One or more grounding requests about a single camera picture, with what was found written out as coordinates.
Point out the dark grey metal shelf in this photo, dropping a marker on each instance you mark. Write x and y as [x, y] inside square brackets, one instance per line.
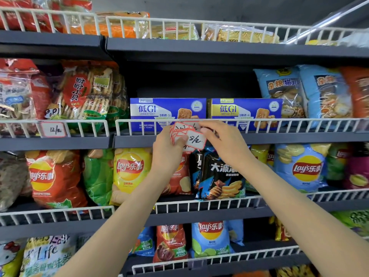
[201, 46]

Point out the person's left hand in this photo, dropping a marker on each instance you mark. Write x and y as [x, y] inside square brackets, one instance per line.
[165, 158]

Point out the red panda snack pack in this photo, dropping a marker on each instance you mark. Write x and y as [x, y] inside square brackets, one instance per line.
[14, 1]

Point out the yellow cat-print snack bag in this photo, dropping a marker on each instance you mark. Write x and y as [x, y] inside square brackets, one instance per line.
[11, 259]

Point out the blue biscuit box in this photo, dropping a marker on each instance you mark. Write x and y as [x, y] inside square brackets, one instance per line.
[230, 109]
[155, 109]

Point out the person's left forearm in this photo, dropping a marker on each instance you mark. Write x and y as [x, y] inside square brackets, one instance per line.
[115, 233]

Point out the slanted ceiling strip light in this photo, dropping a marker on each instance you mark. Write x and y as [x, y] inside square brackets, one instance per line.
[331, 19]

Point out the green white-print snack bag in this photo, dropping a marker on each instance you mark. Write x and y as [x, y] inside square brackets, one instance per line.
[351, 222]

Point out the person's right hand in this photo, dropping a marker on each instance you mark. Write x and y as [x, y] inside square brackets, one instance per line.
[230, 147]

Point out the white printed snack bag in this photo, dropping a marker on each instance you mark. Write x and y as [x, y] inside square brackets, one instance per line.
[46, 256]

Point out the orange yellow snack bag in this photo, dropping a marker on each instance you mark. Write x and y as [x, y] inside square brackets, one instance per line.
[281, 230]

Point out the red yellow-logo chip bag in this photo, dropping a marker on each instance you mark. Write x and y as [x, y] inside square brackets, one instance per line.
[54, 181]

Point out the clear rice cracker pack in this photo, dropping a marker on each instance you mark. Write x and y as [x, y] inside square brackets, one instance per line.
[83, 92]

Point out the magenta chip bag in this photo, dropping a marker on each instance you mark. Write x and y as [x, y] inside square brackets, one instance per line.
[359, 175]

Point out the stack of red-bordered price tags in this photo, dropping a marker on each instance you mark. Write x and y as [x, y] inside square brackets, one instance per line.
[196, 139]

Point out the blue tomato chip bag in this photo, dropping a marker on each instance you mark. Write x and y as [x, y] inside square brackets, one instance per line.
[144, 245]

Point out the orange snack pack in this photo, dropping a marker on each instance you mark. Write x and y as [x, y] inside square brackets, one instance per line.
[124, 14]

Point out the orange clear snack bag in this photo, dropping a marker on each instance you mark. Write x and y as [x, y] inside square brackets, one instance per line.
[357, 92]

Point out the red clear cake pack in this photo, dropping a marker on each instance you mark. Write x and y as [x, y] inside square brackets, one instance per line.
[17, 92]

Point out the blue lime chip bag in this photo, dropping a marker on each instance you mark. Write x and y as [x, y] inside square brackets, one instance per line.
[237, 230]
[210, 239]

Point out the row of yellow brown snack bags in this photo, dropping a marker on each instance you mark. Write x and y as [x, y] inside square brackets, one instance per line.
[297, 271]

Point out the dark red chip bag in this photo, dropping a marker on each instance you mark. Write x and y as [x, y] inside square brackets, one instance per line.
[170, 242]

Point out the yellow red-logo chip bag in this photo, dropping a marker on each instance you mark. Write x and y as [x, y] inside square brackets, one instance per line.
[129, 170]

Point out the light blue chip bag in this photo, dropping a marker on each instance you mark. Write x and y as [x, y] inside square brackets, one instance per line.
[305, 170]

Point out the plain green chip bag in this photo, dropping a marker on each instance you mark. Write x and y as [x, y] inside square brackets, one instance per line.
[98, 178]

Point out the yellow-green chip bag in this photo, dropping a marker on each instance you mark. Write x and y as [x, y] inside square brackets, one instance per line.
[261, 152]

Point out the person's right forearm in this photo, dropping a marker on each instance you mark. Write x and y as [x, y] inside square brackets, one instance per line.
[302, 222]

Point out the clear yellow biscuit pack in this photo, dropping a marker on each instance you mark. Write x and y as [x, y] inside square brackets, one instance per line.
[173, 33]
[245, 36]
[320, 42]

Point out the green red-logo chip bag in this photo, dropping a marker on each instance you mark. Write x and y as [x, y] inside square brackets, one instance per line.
[337, 167]

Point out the small red chip bag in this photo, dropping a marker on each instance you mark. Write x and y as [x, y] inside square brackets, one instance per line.
[180, 181]

